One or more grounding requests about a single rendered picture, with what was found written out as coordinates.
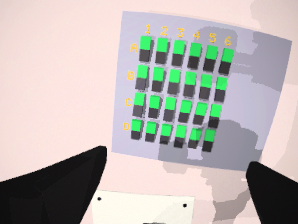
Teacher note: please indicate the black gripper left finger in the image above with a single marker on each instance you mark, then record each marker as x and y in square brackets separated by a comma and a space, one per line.
[57, 194]

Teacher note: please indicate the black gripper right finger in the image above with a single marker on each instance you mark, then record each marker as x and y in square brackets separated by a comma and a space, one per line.
[275, 196]

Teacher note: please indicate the lavender switch panel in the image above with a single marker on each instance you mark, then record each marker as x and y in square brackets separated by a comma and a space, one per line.
[191, 91]

